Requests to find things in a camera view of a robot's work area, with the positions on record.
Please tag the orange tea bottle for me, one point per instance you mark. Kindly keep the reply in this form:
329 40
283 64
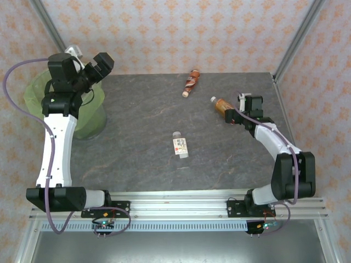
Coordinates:
219 105

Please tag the brown label coffee bottle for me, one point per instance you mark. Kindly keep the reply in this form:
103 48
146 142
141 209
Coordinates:
191 80

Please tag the small white label bottle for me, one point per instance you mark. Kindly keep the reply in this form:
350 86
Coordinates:
180 145

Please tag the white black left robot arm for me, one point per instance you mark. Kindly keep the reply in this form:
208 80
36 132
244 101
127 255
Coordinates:
55 153

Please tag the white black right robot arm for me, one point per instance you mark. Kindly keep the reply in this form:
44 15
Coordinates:
274 142

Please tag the green trash bin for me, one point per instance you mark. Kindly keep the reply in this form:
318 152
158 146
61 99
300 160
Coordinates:
33 93

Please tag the grey metal shelf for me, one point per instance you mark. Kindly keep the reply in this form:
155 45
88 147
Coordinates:
178 249

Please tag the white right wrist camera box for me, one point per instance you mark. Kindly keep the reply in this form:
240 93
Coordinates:
241 102

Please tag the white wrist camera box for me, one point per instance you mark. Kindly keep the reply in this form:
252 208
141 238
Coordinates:
241 102
73 50

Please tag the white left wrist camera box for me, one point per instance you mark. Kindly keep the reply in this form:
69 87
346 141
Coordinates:
73 50

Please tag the aluminium frame post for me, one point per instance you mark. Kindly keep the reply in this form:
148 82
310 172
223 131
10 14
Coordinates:
303 27
50 27

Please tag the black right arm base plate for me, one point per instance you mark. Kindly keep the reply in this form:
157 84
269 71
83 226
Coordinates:
234 208

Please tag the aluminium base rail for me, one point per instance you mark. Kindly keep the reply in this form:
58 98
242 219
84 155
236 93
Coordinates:
178 205

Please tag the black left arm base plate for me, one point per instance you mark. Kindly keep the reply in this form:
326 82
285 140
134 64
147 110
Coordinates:
120 208

